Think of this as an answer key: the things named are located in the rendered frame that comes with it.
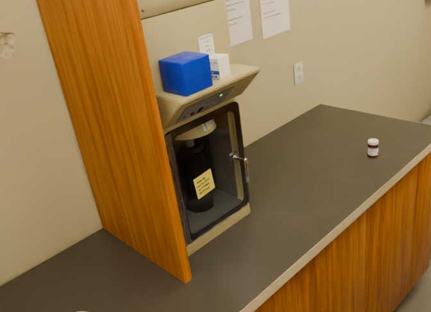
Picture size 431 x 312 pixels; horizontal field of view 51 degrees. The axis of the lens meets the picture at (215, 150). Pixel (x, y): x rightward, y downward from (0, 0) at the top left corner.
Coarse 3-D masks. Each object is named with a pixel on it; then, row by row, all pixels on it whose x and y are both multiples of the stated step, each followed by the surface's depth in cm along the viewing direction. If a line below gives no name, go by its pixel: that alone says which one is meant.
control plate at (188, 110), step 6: (228, 90) 132; (210, 96) 126; (216, 96) 129; (222, 96) 133; (198, 102) 124; (204, 102) 127; (210, 102) 131; (216, 102) 134; (222, 102) 138; (186, 108) 122; (192, 108) 125; (198, 108) 129; (204, 108) 132; (186, 114) 126; (180, 120) 127
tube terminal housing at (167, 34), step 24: (216, 0) 132; (144, 24) 117; (168, 24) 122; (192, 24) 128; (216, 24) 134; (168, 48) 124; (192, 48) 130; (216, 48) 136; (192, 120) 136; (240, 216) 163
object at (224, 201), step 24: (216, 120) 142; (240, 120) 149; (192, 144) 137; (216, 144) 144; (240, 144) 152; (192, 168) 139; (216, 168) 147; (240, 168) 155; (192, 192) 142; (216, 192) 149; (240, 192) 158; (192, 216) 144; (216, 216) 152; (192, 240) 147
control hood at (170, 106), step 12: (240, 72) 132; (252, 72) 133; (216, 84) 125; (228, 84) 127; (240, 84) 134; (156, 96) 123; (168, 96) 121; (180, 96) 119; (192, 96) 119; (204, 96) 123; (228, 96) 138; (168, 108) 121; (180, 108) 119; (168, 120) 123
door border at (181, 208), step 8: (168, 136) 130; (168, 144) 130; (168, 152) 130; (176, 168) 135; (176, 176) 135; (176, 184) 136; (176, 192) 136; (184, 208) 141; (184, 216) 142; (184, 224) 142
